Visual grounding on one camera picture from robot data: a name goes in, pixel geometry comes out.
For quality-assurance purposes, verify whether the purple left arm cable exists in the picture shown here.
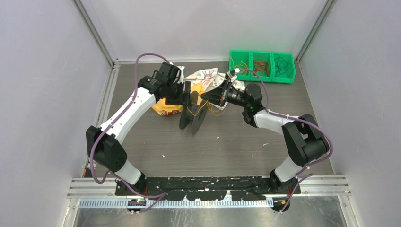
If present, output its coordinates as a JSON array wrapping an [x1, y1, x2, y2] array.
[[89, 53, 171, 214]]

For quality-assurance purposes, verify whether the slotted aluminium rail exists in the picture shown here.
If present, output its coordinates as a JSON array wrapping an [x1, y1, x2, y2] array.
[[78, 197, 274, 209]]

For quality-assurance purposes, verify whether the red wire bundle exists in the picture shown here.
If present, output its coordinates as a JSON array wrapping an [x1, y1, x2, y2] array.
[[252, 54, 270, 77]]

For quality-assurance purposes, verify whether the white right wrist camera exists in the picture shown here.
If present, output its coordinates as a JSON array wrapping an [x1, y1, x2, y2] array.
[[225, 69, 239, 84]]

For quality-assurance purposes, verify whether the black cable spool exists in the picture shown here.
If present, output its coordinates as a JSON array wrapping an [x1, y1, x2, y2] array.
[[179, 99, 208, 135]]

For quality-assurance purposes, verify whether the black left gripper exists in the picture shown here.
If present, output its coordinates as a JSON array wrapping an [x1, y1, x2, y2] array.
[[166, 80, 191, 107]]

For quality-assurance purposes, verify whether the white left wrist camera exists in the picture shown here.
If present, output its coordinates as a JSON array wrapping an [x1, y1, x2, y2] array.
[[175, 66, 185, 83]]

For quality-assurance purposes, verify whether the green three-compartment bin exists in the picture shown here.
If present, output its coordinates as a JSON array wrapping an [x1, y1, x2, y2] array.
[[229, 50, 296, 84]]

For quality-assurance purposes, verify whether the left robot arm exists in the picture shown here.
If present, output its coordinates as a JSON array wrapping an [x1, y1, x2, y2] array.
[[86, 62, 190, 196]]

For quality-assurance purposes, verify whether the white patterned cloth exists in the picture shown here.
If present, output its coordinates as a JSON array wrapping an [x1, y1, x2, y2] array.
[[183, 68, 245, 116]]

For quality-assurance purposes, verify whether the yellow wire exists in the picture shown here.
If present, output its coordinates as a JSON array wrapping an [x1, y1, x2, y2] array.
[[184, 100, 226, 118]]

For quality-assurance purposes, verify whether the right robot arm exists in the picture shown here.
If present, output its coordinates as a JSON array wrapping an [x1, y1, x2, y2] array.
[[201, 81, 330, 194]]

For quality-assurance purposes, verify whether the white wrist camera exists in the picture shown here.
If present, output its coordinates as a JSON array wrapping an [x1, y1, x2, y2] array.
[[175, 66, 185, 83], [225, 69, 239, 84]]

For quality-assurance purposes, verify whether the yellow snack bag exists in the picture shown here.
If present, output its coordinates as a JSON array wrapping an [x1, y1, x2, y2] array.
[[152, 81, 211, 116]]

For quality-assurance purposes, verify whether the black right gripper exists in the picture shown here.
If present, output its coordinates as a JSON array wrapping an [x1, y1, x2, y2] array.
[[200, 80, 250, 109]]

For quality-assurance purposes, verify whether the dark green wire bundle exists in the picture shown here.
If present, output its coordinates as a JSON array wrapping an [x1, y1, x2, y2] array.
[[273, 53, 293, 76]]

